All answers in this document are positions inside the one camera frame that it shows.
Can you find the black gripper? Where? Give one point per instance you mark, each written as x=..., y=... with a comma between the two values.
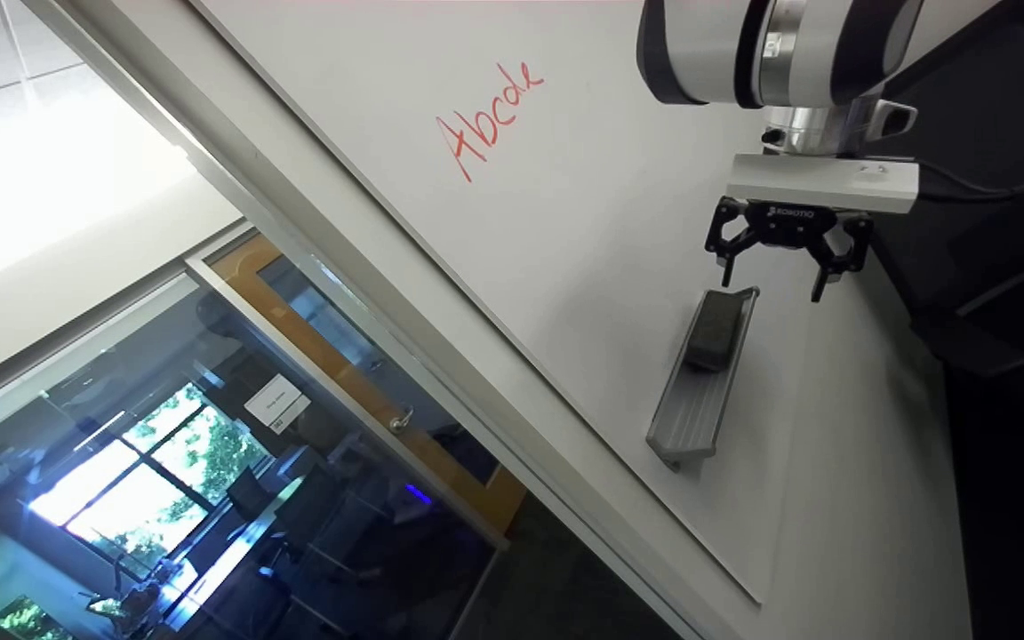
x=790, y=227

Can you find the black flat screen monitor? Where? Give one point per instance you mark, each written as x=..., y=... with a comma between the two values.
x=995, y=109

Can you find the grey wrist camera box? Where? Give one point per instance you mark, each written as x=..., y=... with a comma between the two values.
x=826, y=183

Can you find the black felt board eraser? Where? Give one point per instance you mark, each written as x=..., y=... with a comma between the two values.
x=713, y=335

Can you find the red marker writing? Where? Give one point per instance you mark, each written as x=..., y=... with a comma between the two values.
x=474, y=141

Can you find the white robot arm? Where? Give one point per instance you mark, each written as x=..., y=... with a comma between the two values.
x=713, y=48

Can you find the white whiteboard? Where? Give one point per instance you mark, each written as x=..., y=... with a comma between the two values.
x=585, y=181
x=335, y=255

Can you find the white paper sign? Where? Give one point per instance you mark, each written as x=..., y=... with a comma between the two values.
x=277, y=403

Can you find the wooden door frame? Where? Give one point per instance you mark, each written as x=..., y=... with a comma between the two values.
x=252, y=277

